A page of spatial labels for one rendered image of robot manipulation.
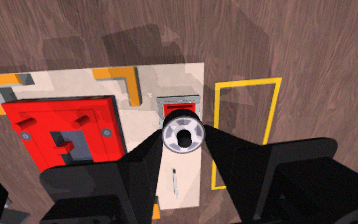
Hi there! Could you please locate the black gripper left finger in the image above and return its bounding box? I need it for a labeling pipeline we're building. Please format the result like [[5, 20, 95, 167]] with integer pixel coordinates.
[[39, 129, 163, 224]]

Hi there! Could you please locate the grey and black wheel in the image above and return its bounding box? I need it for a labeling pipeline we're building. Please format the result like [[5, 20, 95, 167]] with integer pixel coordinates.
[[161, 109, 206, 154]]

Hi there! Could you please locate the yellow rectangular outline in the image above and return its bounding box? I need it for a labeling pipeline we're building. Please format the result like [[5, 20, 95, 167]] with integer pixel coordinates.
[[212, 78, 282, 190]]

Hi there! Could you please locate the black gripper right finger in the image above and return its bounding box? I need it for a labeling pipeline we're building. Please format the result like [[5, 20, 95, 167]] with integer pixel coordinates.
[[204, 125, 338, 222]]

